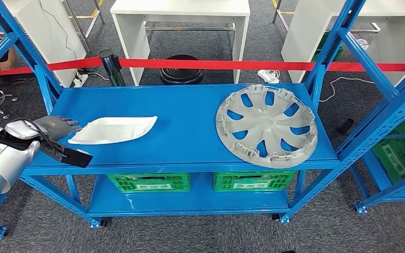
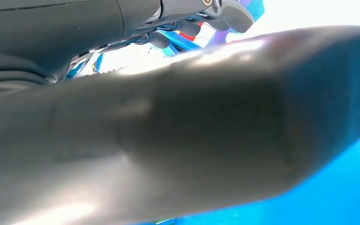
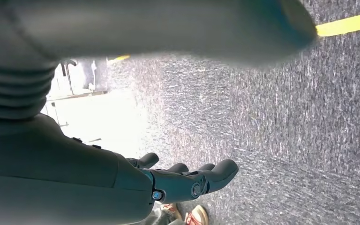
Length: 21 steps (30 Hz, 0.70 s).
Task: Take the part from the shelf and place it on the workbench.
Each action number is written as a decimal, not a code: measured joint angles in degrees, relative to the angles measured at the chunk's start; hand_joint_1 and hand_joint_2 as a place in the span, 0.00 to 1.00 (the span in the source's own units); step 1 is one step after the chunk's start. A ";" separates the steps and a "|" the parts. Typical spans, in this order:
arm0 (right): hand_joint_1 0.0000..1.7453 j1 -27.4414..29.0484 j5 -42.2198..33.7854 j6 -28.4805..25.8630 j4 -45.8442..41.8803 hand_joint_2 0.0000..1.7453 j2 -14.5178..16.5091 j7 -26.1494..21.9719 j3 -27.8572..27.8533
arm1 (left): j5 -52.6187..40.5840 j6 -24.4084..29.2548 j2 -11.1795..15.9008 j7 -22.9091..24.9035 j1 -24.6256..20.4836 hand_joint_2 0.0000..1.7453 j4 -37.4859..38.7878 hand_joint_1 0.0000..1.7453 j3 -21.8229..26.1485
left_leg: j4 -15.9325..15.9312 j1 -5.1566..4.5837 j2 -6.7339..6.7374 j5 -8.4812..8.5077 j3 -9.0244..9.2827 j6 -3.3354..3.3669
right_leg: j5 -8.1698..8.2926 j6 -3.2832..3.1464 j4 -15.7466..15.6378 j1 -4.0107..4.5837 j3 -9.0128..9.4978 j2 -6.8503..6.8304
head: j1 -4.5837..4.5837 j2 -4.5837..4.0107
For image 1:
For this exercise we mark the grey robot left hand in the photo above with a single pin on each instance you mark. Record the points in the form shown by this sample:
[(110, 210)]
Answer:
[(54, 126)]

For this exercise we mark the white plastic shell part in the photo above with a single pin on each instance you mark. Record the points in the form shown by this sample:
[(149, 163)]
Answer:
[(115, 129)]

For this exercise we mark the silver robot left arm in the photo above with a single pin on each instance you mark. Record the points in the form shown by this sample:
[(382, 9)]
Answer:
[(3, 164)]

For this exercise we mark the white power strip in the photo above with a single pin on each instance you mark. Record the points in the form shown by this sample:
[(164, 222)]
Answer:
[(80, 79)]

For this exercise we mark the white table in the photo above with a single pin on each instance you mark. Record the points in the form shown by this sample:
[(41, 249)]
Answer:
[(48, 42), (300, 45), (178, 7)]

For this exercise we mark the green plastic crate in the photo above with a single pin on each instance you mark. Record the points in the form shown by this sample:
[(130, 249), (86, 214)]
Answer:
[(118, 183), (398, 157), (223, 181), (339, 53)]

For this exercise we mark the black ribbed round base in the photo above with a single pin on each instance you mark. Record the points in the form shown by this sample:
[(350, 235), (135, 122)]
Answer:
[(181, 71)]

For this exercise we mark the grey plastic wheel hubcap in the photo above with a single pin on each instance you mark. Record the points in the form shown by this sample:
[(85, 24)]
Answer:
[(267, 124)]

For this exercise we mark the short black cylinder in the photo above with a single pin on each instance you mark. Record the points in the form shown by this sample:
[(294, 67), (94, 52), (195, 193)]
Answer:
[(345, 126)]

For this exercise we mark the clear plastic bottle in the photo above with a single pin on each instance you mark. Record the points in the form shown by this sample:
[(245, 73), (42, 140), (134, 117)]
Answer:
[(362, 44)]

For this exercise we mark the black bracket wrist camera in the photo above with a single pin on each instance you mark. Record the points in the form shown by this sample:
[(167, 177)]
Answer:
[(69, 159)]

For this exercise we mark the chrome black stanchion post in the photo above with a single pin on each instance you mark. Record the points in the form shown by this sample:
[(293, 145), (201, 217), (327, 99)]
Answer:
[(111, 66)]

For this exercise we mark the chrome tube frame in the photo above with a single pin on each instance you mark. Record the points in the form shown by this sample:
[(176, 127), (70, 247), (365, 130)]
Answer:
[(188, 29), (375, 28), (77, 26)]

